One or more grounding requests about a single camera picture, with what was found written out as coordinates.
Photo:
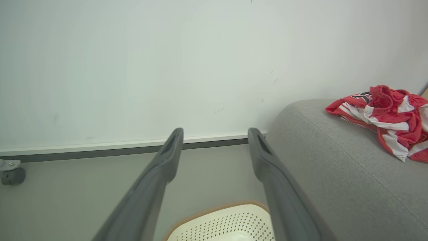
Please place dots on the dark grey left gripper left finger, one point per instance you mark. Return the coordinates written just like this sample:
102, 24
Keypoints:
147, 197

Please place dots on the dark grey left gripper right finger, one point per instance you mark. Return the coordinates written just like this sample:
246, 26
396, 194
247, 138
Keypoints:
284, 197

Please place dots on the red and white jersey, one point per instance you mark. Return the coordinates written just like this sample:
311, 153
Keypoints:
391, 117

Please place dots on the white perforated laundry basket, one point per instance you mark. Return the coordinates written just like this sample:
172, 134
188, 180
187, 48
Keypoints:
227, 224

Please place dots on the grey fabric sofa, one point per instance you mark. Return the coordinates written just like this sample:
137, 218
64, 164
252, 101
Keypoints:
351, 174

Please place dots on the grey caster wheel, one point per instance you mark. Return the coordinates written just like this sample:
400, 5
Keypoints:
12, 174

